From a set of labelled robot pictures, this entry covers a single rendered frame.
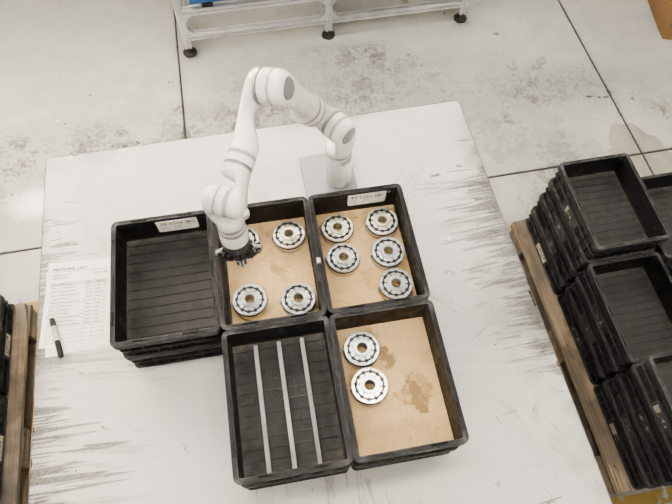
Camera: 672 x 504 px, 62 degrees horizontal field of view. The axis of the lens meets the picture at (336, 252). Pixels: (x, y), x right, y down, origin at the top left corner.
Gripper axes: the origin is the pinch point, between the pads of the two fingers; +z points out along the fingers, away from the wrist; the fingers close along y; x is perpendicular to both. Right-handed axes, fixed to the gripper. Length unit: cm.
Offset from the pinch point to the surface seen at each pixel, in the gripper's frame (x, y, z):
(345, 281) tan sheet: -4.6, 29.6, 14.8
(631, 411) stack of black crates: -52, 128, 61
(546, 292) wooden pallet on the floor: 5, 125, 83
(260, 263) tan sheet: 5.9, 4.5, 15.0
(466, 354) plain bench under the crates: -30, 64, 28
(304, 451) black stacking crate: -52, 10, 15
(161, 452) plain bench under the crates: -43, -31, 28
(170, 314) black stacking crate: -6.5, -23.8, 15.5
